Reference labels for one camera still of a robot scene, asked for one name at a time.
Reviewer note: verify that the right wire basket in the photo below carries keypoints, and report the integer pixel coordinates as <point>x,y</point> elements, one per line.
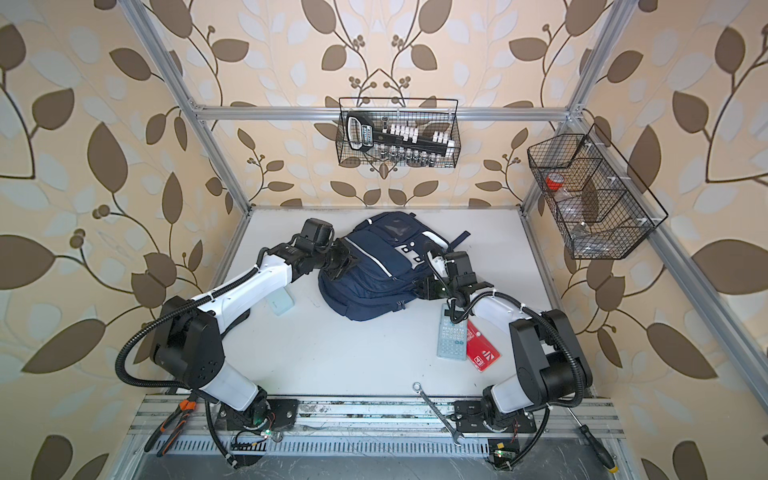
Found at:
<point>605,209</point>

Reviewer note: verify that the red packet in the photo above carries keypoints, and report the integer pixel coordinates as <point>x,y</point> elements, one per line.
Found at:
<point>479,349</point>

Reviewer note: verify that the silver combination wrench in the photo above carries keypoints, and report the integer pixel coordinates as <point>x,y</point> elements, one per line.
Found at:
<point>448,424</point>

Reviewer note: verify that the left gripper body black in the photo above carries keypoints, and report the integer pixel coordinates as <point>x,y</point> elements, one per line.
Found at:
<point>334,258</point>

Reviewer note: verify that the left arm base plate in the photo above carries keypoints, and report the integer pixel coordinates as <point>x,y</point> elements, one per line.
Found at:
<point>265,414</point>

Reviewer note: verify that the navy blue student backpack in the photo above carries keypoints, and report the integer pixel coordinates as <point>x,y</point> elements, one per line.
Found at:
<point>392,248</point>

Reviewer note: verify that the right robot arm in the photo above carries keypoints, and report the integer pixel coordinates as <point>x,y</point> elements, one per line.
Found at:
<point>550,368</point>

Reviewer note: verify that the wire basket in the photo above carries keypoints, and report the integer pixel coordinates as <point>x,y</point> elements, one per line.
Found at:
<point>430,105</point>
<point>605,209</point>

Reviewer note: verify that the back wire basket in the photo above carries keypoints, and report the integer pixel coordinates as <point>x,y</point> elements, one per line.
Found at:
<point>430,105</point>

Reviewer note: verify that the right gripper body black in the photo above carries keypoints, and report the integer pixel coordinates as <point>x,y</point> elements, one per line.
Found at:
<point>442,287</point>

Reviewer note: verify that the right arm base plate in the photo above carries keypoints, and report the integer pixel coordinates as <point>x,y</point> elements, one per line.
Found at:
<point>480,416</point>

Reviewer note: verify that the orange handled pliers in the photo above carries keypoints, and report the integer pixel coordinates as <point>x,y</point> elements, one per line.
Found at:
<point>173,426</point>

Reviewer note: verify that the red object in basket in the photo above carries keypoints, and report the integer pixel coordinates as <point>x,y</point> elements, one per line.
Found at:
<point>554,182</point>

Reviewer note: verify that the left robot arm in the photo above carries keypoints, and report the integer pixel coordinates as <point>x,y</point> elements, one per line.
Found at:
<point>188,336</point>

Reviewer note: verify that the black handled screwdriver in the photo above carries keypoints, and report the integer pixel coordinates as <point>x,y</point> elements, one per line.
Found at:
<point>600,451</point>

